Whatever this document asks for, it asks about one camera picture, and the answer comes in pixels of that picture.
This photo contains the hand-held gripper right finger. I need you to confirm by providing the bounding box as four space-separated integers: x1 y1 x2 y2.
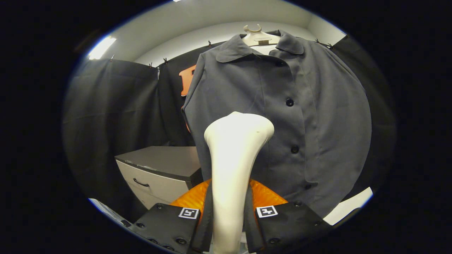
244 177 334 254

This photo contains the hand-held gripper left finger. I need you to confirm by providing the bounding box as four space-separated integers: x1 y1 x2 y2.
128 178 214 254

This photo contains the white garment steamer head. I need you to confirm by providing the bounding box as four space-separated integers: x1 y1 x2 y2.
204 111 275 254

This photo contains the grey button-up shirt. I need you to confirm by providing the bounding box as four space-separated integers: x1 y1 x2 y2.
182 29 372 218

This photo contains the white drawer cabinet dark top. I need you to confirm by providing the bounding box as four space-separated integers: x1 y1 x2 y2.
115 146 204 211

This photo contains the white flat panel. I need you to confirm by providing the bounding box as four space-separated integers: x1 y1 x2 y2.
323 187 374 226

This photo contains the white mannequin torso form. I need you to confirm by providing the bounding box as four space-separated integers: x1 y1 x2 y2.
242 24 281 55

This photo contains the narrow ceiling light strip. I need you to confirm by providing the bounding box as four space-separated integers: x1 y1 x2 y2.
88 36 117 60

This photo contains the pale steamer hose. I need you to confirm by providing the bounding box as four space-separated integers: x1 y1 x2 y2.
88 198 132 228

